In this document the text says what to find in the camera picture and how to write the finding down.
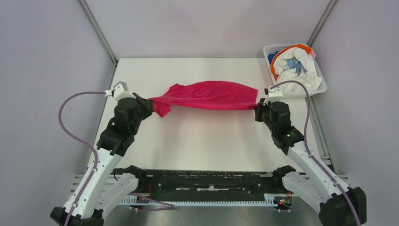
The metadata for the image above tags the pink t shirt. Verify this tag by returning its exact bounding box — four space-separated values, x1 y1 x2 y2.
150 81 258 117

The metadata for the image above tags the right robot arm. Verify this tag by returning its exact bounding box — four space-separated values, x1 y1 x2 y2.
254 98 367 226

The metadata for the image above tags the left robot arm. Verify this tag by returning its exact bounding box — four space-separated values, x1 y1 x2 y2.
50 91 154 226

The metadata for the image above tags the white plastic basket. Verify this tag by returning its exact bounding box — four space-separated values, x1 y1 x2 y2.
263 43 328 100

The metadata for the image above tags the blue garment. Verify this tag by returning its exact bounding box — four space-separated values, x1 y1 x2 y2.
267 52 277 64

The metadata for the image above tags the white t shirt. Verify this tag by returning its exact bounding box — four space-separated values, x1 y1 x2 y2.
271 44 323 92

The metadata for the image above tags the orange t shirt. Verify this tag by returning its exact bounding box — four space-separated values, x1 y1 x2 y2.
270 44 312 80

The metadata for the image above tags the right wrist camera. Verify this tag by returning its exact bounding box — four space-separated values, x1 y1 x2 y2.
264 87 283 102

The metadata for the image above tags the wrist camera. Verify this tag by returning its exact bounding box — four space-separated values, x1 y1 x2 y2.
105 81 133 101
264 87 283 102

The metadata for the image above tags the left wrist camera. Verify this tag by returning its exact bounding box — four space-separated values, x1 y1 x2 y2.
105 81 133 101

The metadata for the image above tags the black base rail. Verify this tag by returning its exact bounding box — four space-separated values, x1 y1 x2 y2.
112 169 297 203

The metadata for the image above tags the white cable duct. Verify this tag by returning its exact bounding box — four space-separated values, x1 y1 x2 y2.
118 195 278 207

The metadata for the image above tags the right aluminium corner post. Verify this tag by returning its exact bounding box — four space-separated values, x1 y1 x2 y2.
307 0 338 46

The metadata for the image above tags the aluminium corner post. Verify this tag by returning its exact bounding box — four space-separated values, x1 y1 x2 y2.
307 0 338 46
77 0 118 67

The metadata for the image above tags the left aluminium corner post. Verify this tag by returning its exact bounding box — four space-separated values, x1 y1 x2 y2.
77 0 118 67

